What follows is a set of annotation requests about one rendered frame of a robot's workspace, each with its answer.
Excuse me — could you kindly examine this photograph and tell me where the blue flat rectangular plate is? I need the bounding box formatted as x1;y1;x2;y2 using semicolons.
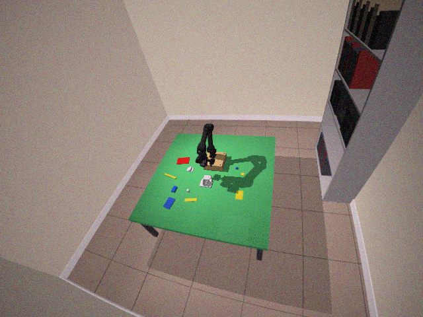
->
163;197;175;209

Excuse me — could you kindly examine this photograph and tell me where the red flat plate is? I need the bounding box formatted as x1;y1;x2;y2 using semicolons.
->
176;157;190;164

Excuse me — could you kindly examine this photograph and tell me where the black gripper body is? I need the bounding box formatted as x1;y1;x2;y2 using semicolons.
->
204;155;215;164

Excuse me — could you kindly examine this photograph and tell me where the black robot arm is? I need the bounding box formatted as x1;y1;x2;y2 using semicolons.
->
196;123;217;167

